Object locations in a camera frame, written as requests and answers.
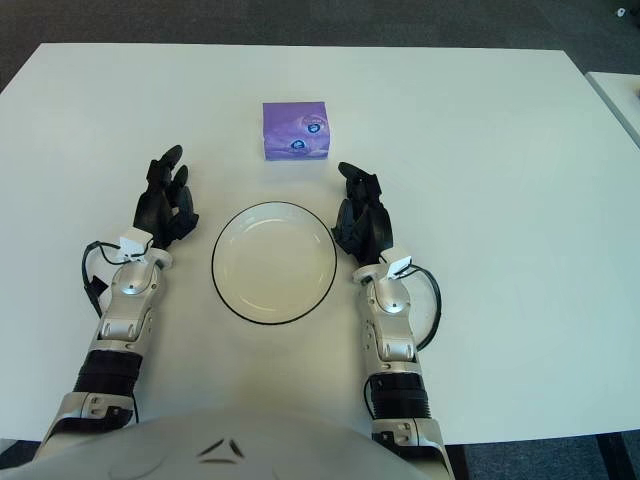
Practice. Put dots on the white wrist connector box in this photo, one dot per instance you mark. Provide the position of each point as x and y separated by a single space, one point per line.
400 267
134 245

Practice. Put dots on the grey robot torso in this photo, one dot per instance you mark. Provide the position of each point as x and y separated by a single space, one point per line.
225 450

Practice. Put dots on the small white floor object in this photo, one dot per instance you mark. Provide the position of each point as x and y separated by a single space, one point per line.
620 12

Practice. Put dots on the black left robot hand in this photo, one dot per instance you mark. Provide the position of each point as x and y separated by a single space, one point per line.
160 210

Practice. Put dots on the purple tissue paper pack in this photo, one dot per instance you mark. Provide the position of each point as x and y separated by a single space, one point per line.
290 125

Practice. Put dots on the white plate with black rim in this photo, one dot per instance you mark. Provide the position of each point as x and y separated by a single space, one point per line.
275 265

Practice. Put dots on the dark table leg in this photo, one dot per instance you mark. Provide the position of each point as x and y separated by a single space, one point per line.
610 457

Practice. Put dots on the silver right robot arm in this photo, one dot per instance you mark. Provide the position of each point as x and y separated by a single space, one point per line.
395 340

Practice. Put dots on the white right wrist connector box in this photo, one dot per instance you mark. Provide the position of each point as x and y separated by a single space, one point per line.
400 267

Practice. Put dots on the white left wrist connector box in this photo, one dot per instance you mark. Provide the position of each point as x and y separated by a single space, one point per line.
134 245

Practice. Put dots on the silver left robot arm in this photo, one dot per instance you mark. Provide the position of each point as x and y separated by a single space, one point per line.
125 310

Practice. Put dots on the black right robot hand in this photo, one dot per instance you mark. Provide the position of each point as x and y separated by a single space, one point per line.
370 225

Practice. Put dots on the white side table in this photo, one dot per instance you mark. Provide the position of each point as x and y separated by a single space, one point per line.
620 95

